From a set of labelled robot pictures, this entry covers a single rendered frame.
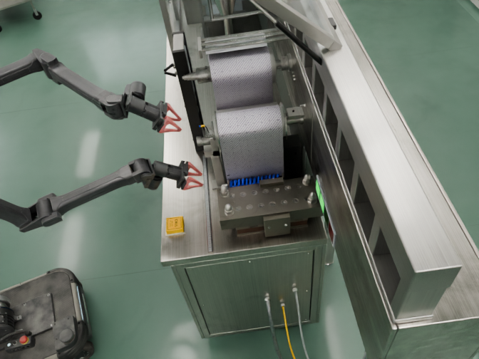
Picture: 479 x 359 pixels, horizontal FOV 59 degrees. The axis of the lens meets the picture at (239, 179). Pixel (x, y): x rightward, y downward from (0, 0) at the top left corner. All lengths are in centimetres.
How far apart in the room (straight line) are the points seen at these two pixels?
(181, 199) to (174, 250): 26
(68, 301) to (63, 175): 130
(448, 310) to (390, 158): 34
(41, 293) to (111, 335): 45
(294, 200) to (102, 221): 180
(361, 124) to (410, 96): 288
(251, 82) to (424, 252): 110
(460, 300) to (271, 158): 90
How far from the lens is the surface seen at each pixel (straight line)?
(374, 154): 94
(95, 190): 164
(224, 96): 174
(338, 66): 118
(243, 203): 164
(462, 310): 102
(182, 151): 208
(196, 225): 177
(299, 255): 177
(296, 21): 118
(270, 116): 156
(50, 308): 259
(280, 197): 165
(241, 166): 167
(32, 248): 324
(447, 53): 449
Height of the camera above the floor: 231
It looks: 48 degrees down
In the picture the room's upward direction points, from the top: 8 degrees counter-clockwise
